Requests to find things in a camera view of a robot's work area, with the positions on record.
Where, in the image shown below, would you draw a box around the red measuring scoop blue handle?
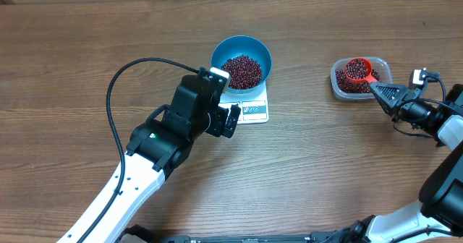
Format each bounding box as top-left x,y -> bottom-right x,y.
344,58 -> 378,84

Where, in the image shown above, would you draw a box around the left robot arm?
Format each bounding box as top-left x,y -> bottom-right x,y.
60,67 -> 240,243

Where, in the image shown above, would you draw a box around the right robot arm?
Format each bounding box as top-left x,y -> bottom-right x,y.
362,82 -> 462,242

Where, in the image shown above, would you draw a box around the white digital kitchen scale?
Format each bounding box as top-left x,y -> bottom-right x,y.
219,82 -> 269,124

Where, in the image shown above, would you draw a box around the red beans in bowl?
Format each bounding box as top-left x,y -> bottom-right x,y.
221,55 -> 263,90

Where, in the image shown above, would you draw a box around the red beans in scoop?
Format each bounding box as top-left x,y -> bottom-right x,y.
345,59 -> 368,80

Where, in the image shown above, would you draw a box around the blue bowl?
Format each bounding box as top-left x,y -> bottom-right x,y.
211,35 -> 272,85

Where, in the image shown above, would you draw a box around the clear plastic container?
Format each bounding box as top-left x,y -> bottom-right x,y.
330,56 -> 394,101

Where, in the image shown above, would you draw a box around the red adzuki beans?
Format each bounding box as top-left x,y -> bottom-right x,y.
335,70 -> 370,93

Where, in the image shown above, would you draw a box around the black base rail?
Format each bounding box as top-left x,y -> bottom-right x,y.
115,225 -> 365,243

